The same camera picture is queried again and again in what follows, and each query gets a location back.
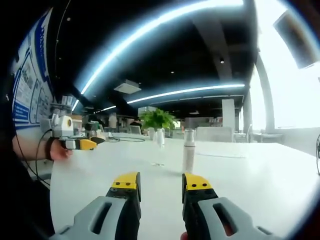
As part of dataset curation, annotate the black cable loop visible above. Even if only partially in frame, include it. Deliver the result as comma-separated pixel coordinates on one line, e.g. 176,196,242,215
106,135,146,143

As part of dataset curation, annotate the white pillar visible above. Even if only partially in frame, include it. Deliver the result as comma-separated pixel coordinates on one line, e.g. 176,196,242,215
221,99,236,131

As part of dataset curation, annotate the green potted plant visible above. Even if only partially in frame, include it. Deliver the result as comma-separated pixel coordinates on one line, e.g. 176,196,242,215
138,107,177,140

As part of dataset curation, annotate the long ceiling light strip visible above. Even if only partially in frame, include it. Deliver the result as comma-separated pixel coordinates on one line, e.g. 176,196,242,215
80,0,245,95

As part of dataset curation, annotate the ceiling air conditioner unit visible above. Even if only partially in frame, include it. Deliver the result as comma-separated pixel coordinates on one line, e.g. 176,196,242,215
113,79,142,95

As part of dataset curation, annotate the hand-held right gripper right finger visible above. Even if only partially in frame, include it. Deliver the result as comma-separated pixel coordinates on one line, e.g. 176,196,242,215
181,172,279,240

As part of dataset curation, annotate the white pump bottle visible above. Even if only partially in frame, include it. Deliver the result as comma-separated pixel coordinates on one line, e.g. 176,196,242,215
181,127,196,175

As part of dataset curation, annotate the person's dark clothing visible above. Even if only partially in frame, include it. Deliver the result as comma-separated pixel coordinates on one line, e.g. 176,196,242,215
0,97,56,240

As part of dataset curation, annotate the clear pump bottle cover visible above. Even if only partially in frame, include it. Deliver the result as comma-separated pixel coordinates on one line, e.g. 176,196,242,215
183,127,196,148

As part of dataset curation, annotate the black wrist strap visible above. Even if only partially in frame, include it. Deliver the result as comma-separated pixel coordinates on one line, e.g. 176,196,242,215
44,137,58,161

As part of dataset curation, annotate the blue white wall poster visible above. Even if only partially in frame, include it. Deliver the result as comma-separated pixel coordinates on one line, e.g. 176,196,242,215
11,9,56,129

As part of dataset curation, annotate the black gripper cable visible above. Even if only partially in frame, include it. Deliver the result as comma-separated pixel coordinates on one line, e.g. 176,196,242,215
23,128,55,187

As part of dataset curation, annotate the hanging dark screen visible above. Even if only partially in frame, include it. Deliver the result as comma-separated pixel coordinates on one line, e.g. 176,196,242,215
272,9,317,70

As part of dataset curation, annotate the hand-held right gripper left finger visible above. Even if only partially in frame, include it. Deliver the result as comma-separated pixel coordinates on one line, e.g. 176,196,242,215
49,171,142,240

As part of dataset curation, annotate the person's left hand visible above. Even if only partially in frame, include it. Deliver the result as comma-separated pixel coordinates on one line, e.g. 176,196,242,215
49,138,75,161

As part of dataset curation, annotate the short ceiling light strip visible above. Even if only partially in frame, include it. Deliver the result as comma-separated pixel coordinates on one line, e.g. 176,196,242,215
126,83,246,105

